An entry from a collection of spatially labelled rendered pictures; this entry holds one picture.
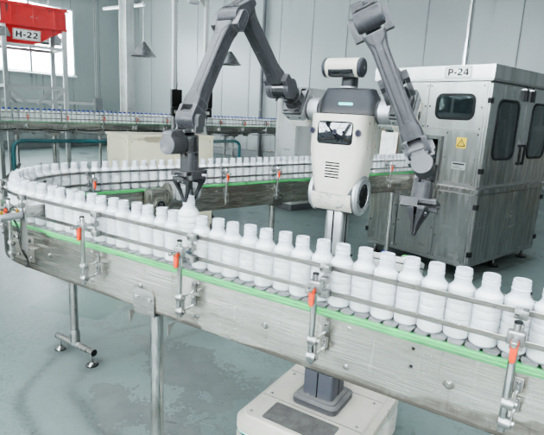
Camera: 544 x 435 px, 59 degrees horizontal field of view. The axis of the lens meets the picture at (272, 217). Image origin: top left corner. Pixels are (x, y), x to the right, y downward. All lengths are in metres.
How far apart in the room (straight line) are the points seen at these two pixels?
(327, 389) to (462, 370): 1.05
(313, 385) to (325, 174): 0.91
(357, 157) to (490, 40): 11.72
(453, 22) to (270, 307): 12.65
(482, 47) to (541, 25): 1.29
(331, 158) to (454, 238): 3.23
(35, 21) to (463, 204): 6.19
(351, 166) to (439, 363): 0.88
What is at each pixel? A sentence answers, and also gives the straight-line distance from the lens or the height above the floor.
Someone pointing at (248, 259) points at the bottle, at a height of 1.07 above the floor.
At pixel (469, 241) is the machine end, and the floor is 0.39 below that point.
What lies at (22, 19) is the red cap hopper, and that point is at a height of 2.58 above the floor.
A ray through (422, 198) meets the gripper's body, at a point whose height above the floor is 1.28.
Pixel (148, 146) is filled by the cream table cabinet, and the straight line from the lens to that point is 5.52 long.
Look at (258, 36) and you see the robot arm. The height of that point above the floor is 1.74.
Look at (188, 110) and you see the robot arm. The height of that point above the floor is 1.48.
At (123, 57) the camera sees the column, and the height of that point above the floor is 2.58.
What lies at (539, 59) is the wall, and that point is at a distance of 13.25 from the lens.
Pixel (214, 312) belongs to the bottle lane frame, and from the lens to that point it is 1.49.
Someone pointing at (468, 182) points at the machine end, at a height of 0.94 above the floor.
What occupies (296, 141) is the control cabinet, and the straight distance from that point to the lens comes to 7.40.
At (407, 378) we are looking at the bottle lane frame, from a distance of 1.25.
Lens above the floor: 1.49
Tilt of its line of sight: 12 degrees down
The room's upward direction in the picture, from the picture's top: 3 degrees clockwise
